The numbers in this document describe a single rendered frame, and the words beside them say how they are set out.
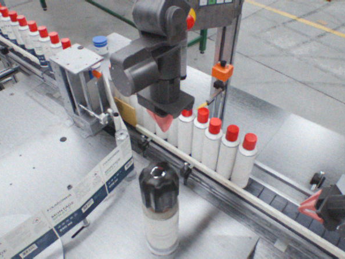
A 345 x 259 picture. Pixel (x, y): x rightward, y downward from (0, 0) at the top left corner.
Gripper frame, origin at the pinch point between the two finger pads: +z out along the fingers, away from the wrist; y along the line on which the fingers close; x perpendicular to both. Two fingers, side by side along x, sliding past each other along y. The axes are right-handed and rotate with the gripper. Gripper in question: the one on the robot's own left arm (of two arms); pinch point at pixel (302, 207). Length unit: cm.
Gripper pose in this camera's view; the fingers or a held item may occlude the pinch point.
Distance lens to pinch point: 88.7
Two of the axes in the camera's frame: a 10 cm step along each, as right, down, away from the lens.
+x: 5.9, 8.0, 1.2
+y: -6.4, 5.5, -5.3
